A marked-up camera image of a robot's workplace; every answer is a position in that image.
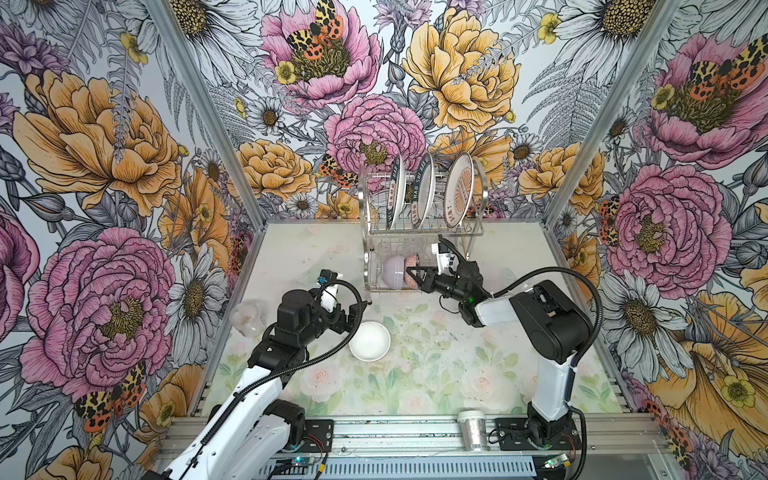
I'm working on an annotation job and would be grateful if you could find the lavender bowl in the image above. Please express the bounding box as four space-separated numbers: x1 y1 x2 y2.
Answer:
381 255 406 290

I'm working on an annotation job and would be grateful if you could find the white cylinder on rail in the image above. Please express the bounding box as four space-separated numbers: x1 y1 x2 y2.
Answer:
457 410 488 451

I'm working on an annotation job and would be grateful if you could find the orange bowl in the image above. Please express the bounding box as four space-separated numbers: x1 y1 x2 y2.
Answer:
349 321 391 363

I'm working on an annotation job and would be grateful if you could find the green rimmed white plate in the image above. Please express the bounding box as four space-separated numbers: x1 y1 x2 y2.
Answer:
386 156 407 230

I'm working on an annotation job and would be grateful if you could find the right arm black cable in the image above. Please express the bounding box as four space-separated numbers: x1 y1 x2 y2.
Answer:
437 235 604 367

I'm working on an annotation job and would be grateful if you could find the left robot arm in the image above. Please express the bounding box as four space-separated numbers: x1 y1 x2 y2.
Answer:
143 279 368 479

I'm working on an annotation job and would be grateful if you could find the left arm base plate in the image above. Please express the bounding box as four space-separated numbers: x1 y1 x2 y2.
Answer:
284 419 335 454

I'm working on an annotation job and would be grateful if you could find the aluminium front rail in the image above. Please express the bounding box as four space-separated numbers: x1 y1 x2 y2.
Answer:
157 415 667 460

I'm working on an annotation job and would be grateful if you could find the pink patterned bowl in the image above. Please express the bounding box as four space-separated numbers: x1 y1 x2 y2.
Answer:
404 254 420 270

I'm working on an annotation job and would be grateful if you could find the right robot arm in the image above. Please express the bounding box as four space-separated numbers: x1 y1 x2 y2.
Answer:
405 261 602 449

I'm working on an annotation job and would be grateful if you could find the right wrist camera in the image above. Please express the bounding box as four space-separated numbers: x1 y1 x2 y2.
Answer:
431 241 458 275

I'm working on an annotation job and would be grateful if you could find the green circuit board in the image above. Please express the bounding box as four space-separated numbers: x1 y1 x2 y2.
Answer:
275 456 327 469

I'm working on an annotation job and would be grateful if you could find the clear plastic cup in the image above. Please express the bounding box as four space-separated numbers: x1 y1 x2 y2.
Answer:
230 299 267 338

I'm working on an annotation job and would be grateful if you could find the dark rimmed white plate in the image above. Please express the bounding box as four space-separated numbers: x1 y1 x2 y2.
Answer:
411 152 436 229

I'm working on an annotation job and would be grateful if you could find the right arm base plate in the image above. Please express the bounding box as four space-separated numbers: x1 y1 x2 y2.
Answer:
488 416 583 451

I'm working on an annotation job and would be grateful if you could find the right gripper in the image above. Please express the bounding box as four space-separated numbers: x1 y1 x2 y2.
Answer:
407 266 468 302

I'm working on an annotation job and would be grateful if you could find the chrome two-tier dish rack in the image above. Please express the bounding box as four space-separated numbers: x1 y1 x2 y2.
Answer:
358 170 488 296

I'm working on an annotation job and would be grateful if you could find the pink patterned white plate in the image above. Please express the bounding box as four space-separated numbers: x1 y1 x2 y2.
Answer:
444 153 475 228

